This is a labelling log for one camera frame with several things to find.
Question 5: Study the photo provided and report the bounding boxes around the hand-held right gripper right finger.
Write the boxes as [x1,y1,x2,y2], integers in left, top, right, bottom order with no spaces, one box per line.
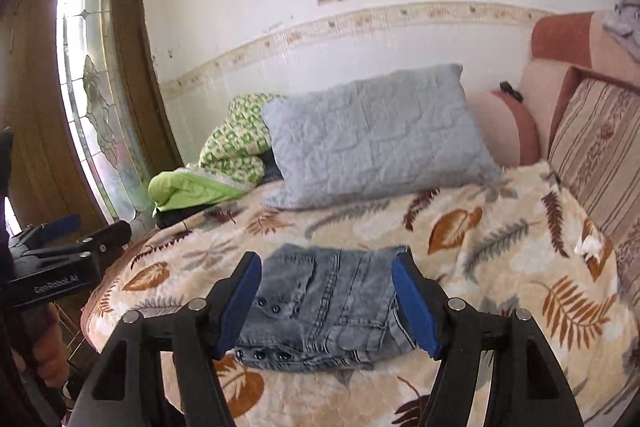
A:
[391,253,586,427]

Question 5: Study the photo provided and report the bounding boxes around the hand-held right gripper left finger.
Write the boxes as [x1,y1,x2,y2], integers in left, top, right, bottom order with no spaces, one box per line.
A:
[74,251,263,427]

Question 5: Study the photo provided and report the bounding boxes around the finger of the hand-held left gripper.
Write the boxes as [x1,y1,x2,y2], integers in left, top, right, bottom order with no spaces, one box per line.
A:
[7,213,82,253]
[22,220,133,260]

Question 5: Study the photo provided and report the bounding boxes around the blue denim pants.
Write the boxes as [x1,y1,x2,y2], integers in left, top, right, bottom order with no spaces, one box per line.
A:
[234,243,421,373]

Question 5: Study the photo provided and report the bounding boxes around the person's left hand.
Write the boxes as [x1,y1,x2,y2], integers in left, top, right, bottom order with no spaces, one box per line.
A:
[12,303,68,388]

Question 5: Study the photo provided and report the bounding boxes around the leaf-printed blanket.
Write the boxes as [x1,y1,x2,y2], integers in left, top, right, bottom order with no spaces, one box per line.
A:
[80,159,640,427]

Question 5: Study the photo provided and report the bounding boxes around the wooden door with stained glass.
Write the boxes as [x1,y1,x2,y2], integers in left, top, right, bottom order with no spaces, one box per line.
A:
[0,0,183,258]

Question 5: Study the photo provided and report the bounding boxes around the green patterned quilt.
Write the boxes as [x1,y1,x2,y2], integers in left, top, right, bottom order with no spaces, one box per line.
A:
[148,93,286,214]

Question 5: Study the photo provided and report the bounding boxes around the grey quilted pillow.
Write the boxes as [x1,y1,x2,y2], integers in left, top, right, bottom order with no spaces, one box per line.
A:
[260,63,503,212]

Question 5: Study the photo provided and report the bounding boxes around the white crumpled tissue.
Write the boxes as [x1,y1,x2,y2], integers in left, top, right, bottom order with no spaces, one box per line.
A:
[574,219,606,258]

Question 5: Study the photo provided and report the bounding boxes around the pink and red bolster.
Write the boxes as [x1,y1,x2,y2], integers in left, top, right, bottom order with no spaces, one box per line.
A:
[467,88,541,168]

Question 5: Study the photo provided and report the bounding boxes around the striped beige cushion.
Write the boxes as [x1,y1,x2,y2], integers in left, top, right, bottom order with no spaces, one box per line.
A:
[547,67,640,303]

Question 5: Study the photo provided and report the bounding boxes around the lilac cloth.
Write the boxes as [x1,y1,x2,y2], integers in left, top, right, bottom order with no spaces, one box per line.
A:
[602,0,640,58]

